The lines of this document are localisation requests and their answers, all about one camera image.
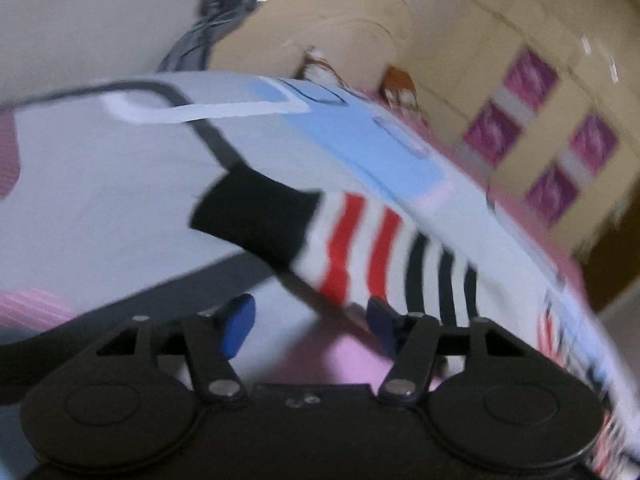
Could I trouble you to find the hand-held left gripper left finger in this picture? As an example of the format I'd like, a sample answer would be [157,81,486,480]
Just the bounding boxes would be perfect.
[95,294,257,404]

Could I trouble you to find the brown door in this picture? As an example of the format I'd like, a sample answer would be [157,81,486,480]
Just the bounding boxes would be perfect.
[575,175,640,313]

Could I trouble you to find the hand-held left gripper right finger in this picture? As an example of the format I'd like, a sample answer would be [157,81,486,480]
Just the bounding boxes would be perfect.
[366,296,532,406]

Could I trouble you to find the orange patterned pillow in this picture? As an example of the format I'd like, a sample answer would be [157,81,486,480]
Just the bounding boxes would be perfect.
[381,66,420,111]

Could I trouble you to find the striped knit sweater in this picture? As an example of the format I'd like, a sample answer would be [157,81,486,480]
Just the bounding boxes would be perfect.
[189,165,632,480]

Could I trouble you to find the cream headboard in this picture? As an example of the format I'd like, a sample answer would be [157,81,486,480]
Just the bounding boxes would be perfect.
[207,0,413,96]

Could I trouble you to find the small plush doll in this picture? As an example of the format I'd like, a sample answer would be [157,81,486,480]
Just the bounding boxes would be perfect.
[299,46,346,92]

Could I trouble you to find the cream wardrobe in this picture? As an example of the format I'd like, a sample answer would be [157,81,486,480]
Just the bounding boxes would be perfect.
[400,0,640,261]

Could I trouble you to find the pink wall poster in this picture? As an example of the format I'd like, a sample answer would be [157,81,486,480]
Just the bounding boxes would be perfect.
[525,162,583,226]
[570,112,621,176]
[502,45,561,111]
[462,102,523,168]

